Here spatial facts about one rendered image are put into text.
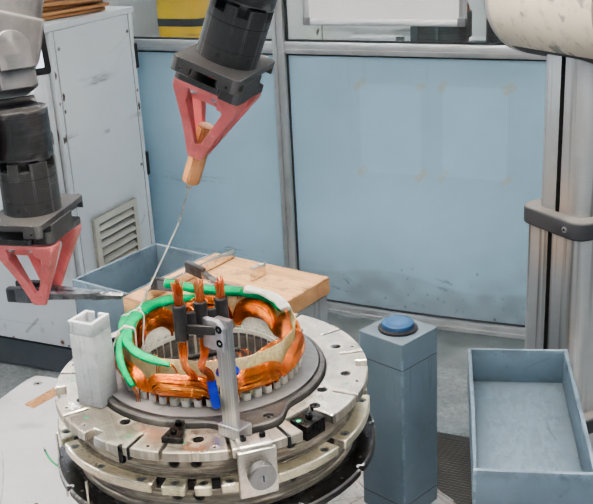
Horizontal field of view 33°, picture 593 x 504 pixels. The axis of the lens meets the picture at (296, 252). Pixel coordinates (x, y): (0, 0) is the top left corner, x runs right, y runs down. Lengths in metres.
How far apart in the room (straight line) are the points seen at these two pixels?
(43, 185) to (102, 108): 2.41
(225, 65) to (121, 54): 2.61
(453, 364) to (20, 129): 2.62
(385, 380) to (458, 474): 1.61
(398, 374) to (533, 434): 0.24
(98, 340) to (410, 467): 0.50
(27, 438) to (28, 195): 0.67
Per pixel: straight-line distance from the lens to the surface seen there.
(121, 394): 0.99
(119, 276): 1.46
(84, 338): 0.96
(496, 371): 1.14
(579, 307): 1.24
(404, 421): 1.26
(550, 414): 1.09
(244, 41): 0.89
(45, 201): 1.01
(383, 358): 1.24
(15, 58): 0.98
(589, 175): 1.20
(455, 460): 2.90
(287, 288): 1.30
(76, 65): 3.29
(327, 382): 0.99
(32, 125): 0.99
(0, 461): 1.57
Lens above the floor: 1.56
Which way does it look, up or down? 20 degrees down
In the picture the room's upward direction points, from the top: 3 degrees counter-clockwise
